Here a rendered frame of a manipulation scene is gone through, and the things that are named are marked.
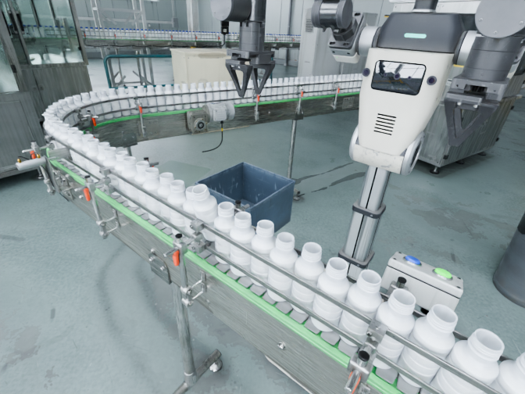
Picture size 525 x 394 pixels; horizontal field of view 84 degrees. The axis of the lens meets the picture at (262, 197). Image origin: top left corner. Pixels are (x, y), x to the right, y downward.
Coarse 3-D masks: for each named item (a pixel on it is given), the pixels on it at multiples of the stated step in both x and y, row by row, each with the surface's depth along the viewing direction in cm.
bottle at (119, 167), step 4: (116, 152) 94; (120, 152) 96; (124, 152) 96; (116, 156) 93; (120, 156) 93; (124, 156) 94; (120, 160) 94; (116, 164) 95; (120, 164) 94; (116, 168) 94; (120, 168) 94; (124, 168) 94; (116, 172) 95; (120, 172) 95; (120, 180) 96; (120, 184) 97; (120, 188) 98; (124, 188) 98; (124, 192) 98
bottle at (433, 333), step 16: (416, 320) 50; (432, 320) 46; (448, 320) 47; (416, 336) 48; (432, 336) 46; (448, 336) 46; (432, 352) 46; (448, 352) 47; (416, 368) 49; (432, 368) 48; (416, 384) 51
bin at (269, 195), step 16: (224, 176) 138; (240, 176) 148; (256, 176) 144; (272, 176) 137; (224, 192) 142; (240, 192) 153; (256, 192) 148; (272, 192) 141; (288, 192) 130; (256, 208) 113; (272, 208) 123; (288, 208) 135; (256, 224) 117
